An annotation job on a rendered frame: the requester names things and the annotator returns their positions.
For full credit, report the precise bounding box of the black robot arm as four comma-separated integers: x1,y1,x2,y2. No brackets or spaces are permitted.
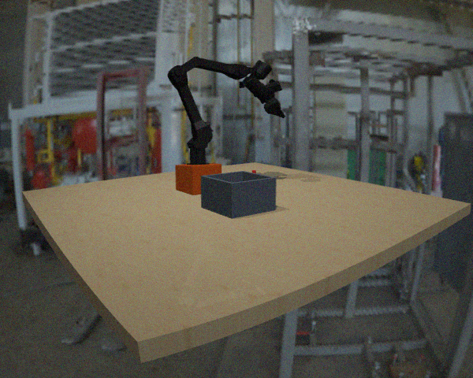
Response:
167,57,282,165

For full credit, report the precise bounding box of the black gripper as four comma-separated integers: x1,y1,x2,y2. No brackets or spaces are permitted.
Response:
253,84,285,118

